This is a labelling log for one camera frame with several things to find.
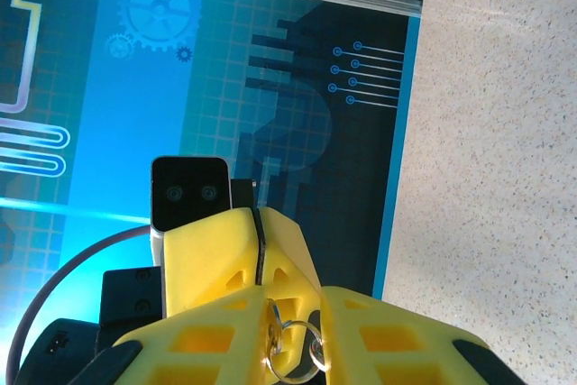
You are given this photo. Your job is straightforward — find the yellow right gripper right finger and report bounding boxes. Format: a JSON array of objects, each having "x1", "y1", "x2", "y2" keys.
[{"x1": 319, "y1": 285, "x2": 493, "y2": 385}]

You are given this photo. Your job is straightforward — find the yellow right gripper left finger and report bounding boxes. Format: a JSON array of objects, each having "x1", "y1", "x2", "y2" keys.
[{"x1": 117, "y1": 287, "x2": 269, "y2": 385}]

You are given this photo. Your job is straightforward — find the small metal key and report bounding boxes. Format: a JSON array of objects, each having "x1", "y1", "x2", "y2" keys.
[{"x1": 262, "y1": 297, "x2": 286, "y2": 366}]

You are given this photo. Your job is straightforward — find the metal key ring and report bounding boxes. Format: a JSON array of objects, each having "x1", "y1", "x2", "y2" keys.
[{"x1": 264, "y1": 317, "x2": 334, "y2": 385}]

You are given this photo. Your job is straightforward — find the blue table edge trim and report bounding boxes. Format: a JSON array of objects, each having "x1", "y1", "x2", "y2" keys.
[{"x1": 372, "y1": 14, "x2": 424, "y2": 303}]

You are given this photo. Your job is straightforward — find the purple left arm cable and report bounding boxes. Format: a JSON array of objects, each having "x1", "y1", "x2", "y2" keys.
[{"x1": 4, "y1": 225, "x2": 154, "y2": 385}]

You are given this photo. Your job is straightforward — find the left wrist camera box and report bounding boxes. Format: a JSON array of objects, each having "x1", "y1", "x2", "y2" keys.
[{"x1": 150, "y1": 155, "x2": 234, "y2": 269}]

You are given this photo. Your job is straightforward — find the blue circuit-print wall panel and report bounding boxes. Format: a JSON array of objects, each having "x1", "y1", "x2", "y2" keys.
[{"x1": 0, "y1": 0, "x2": 423, "y2": 385}]

